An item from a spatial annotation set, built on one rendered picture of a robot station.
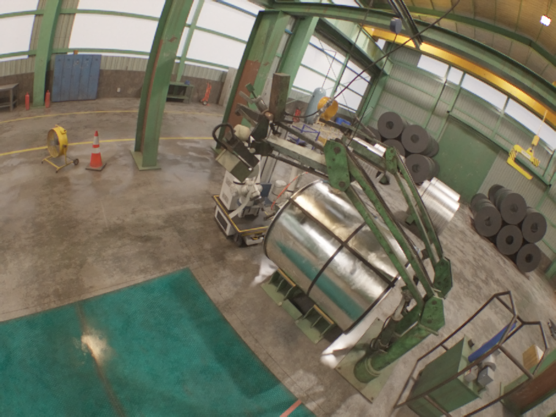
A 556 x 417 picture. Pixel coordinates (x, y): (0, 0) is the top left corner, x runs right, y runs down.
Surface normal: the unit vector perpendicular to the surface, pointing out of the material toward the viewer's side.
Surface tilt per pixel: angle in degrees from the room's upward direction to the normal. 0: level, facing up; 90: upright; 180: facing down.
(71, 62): 90
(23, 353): 0
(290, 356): 0
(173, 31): 90
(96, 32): 90
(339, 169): 90
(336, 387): 0
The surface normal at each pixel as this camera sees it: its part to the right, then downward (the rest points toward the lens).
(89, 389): 0.33, -0.81
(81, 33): 0.65, 0.57
